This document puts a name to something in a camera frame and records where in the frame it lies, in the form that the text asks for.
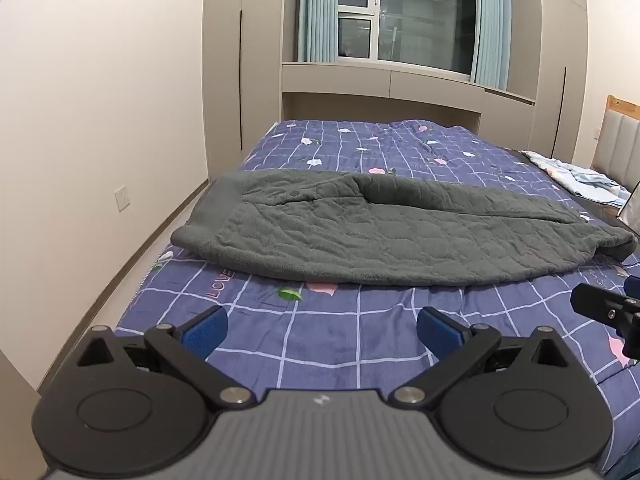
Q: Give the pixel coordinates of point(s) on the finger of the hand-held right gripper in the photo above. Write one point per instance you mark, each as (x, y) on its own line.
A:
(633, 287)
(597, 305)

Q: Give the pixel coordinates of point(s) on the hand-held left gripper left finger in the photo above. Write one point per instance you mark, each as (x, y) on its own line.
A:
(205, 332)

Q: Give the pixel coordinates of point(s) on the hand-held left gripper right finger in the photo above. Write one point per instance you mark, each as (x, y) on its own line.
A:
(440, 332)

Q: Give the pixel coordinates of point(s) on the grey fleece blanket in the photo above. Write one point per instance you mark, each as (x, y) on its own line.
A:
(380, 230)

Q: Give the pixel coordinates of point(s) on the blue checked floral quilt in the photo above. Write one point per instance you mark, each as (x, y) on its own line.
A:
(350, 320)

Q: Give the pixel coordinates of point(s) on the light blue crumpled blanket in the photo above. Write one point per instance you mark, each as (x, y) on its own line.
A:
(580, 175)

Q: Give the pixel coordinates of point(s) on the beige wardrobe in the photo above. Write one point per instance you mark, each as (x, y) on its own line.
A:
(240, 60)
(555, 60)

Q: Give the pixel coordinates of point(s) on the window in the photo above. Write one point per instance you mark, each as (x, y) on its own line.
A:
(400, 10)

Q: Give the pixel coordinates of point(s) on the padded headboard with wooden frame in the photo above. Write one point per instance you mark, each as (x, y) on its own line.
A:
(617, 135)

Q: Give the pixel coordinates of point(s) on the white wall socket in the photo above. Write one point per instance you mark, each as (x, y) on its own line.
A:
(122, 197)

